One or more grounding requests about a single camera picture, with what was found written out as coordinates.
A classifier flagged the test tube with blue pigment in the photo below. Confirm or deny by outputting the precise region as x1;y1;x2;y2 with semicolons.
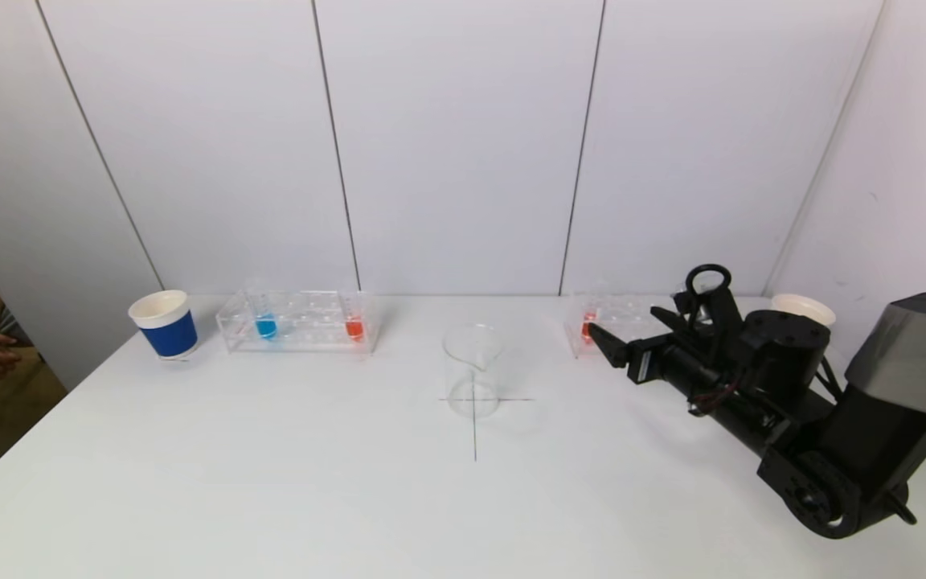
248;281;281;341

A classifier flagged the black looped camera cable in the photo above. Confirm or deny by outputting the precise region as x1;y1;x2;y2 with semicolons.
686;264;733;322

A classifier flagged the clear glass beaker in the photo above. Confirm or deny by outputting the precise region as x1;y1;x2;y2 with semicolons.
441;323;504;419

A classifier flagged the blue and white paper cup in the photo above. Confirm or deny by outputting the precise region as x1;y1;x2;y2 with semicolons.
128;289;199;361
770;294;837;327

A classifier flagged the clear acrylic test tube rack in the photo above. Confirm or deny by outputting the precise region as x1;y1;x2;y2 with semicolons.
563;291;677;359
217;290;381;357

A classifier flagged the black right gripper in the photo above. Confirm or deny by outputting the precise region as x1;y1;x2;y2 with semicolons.
587;306;723;399

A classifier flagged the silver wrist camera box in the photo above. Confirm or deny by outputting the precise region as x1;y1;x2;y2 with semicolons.
676;285;745;339

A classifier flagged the test tube with red pigment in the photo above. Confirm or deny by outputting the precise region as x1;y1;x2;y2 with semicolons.
341;289;367;343
580;288;602;344

